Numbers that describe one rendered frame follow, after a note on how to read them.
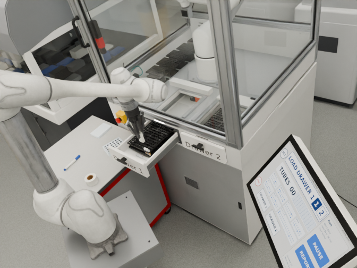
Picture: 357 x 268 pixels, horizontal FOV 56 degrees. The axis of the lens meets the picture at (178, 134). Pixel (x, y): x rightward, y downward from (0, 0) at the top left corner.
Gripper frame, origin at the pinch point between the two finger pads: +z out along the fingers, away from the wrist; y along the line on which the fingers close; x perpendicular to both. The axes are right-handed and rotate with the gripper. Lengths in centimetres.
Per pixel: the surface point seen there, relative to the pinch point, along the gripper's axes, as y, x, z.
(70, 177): 31, -40, 24
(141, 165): 10.8, 7.3, 9.0
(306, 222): 13, 97, -11
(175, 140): -16.6, 7.7, 12.7
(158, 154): -2.0, 7.4, 11.8
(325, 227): 15, 103, -15
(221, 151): -17.8, 39.7, 8.8
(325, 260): 23, 107, -10
